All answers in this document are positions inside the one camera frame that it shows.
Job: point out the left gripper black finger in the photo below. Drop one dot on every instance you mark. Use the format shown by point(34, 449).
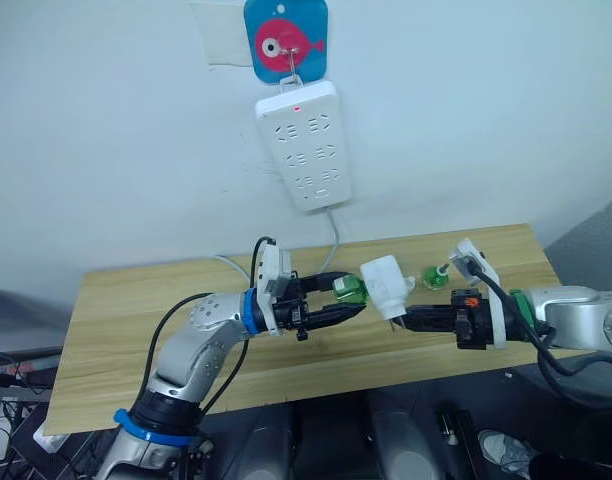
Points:
point(336, 316)
point(326, 282)

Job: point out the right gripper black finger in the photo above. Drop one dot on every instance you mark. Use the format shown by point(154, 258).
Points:
point(436, 313)
point(431, 326)

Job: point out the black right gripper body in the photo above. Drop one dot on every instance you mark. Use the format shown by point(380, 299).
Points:
point(468, 325)

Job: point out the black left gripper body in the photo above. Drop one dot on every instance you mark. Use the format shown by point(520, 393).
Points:
point(295, 310)

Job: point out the green liquid repellent bottle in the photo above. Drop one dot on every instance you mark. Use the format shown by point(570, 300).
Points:
point(353, 292)

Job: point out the white mosquito repellent heater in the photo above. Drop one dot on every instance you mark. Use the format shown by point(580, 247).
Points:
point(383, 285)

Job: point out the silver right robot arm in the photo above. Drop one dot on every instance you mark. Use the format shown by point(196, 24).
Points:
point(576, 315)

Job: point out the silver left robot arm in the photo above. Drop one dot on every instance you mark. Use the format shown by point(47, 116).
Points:
point(186, 350)

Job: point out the small green repellent bottle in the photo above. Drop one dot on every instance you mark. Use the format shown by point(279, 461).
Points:
point(433, 279)

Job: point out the dark rounded grey shape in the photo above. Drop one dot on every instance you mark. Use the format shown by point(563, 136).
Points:
point(406, 440)
point(266, 445)

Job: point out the grey white sneaker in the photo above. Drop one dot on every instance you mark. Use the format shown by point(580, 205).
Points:
point(506, 450)

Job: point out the white power strip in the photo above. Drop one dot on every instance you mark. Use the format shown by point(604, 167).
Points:
point(306, 150)

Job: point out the grey cabinet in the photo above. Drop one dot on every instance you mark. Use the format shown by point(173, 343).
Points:
point(591, 245)

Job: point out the black device with red label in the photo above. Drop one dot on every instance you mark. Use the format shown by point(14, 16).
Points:
point(8, 372)

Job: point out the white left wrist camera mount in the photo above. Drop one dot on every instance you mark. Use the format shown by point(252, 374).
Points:
point(271, 265)

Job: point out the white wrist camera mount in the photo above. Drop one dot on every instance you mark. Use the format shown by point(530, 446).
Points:
point(271, 265)
point(466, 257)

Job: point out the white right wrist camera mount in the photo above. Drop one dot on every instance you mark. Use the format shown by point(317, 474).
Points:
point(466, 257)

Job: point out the blue fish wall hook plate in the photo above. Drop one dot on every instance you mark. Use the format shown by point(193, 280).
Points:
point(286, 30)

